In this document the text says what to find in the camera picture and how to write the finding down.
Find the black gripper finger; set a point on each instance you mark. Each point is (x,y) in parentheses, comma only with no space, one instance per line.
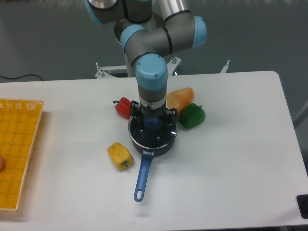
(136,114)
(170,116)

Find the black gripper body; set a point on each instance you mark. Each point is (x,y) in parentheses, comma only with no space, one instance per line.
(151,110)

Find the glass lid blue knob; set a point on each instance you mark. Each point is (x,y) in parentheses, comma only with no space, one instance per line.
(151,133)

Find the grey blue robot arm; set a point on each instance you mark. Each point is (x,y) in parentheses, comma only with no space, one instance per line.
(151,71)

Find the red bell pepper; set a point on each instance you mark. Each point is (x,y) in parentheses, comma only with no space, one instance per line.
(122,107)

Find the orange bread loaf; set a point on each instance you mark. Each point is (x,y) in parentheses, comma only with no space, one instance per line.
(180,99)

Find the green bell pepper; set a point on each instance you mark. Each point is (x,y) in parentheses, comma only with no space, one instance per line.
(192,115)

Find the dark blue saucepan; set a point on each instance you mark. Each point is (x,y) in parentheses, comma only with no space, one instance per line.
(147,155)

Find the yellow bell pepper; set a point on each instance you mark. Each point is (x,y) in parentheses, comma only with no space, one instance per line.
(120,156)

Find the yellow woven basket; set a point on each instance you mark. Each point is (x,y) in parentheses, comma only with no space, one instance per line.
(19,122)

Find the grey table leg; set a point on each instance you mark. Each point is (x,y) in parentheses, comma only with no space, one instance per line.
(301,115)

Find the black table corner device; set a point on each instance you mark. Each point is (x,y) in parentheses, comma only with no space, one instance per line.
(302,201)

